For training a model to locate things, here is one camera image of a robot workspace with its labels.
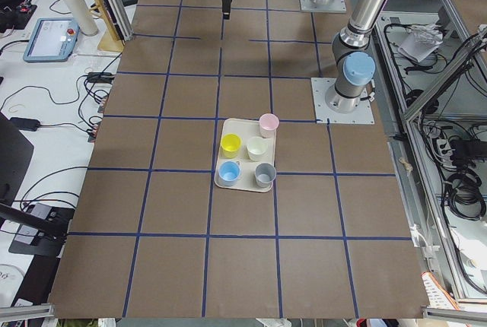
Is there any pink plastic cup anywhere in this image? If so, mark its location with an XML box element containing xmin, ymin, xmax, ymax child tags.
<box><xmin>259</xmin><ymin>113</ymin><xmax>280</xmax><ymax>138</ymax></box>

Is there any yellow plastic cup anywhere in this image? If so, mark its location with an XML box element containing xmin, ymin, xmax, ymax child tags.
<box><xmin>220</xmin><ymin>133</ymin><xmax>241</xmax><ymax>158</ymax></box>

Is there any pale green plastic cup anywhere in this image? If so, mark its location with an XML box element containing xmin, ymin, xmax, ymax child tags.
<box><xmin>247</xmin><ymin>137</ymin><xmax>268</xmax><ymax>161</ymax></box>

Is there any blue plastic cup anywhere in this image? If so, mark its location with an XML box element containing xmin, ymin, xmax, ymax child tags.
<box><xmin>218</xmin><ymin>160</ymin><xmax>241</xmax><ymax>186</ymax></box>

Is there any grey plastic cup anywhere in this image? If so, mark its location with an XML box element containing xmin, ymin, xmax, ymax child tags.
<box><xmin>254</xmin><ymin>163</ymin><xmax>277</xmax><ymax>188</ymax></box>

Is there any wooden mug tree stand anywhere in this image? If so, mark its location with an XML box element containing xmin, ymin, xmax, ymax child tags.
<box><xmin>89</xmin><ymin>0</ymin><xmax>124</xmax><ymax>52</ymax></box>

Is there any cream plastic tray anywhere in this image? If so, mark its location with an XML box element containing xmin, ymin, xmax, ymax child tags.
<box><xmin>214</xmin><ymin>118</ymin><xmax>276</xmax><ymax>192</ymax></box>

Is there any left teach pendant tablet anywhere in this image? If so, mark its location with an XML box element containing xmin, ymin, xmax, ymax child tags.
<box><xmin>23</xmin><ymin>18</ymin><xmax>79</xmax><ymax>63</ymax></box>

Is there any black power adapter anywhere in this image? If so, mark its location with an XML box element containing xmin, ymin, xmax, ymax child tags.
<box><xmin>9</xmin><ymin>117</ymin><xmax>41</xmax><ymax>132</ymax></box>

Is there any aluminium frame post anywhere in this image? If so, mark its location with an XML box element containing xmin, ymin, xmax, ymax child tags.
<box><xmin>103</xmin><ymin>0</ymin><xmax>133</xmax><ymax>42</ymax></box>

